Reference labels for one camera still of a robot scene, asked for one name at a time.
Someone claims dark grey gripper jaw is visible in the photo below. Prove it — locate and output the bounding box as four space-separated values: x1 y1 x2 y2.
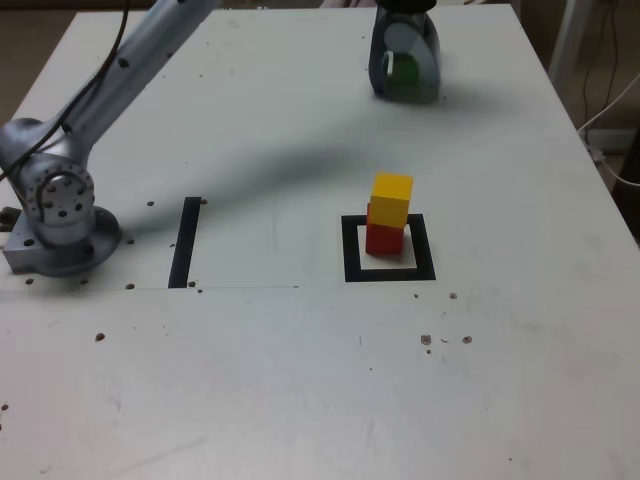
368 11 397 101

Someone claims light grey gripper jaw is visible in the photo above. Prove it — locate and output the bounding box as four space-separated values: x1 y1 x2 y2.
383 10 443 105

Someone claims green cube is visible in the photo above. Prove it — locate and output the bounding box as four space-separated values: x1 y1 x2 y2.
385 52 422 101

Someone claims yellow cube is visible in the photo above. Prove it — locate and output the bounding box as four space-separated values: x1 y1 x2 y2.
370 172 415 229

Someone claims red cube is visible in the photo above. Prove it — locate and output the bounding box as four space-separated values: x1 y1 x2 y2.
365 202 404 256

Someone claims black tape square outline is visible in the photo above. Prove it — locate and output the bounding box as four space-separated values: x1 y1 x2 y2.
340 213 437 284

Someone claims black tape strip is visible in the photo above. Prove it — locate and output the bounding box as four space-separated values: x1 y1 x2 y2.
167 196 202 290

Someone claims black furniture edge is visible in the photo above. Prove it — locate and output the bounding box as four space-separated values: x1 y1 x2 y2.
610 149 640 251

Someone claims white post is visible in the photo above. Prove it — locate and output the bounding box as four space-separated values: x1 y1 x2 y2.
547 0 594 96

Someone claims white cable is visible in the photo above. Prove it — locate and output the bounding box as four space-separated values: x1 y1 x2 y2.
578 72 640 187

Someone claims black hanging cable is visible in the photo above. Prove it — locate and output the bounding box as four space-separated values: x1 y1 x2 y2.
581 0 619 129

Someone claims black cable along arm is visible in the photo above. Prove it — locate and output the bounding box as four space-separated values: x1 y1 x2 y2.
0 0 131 181

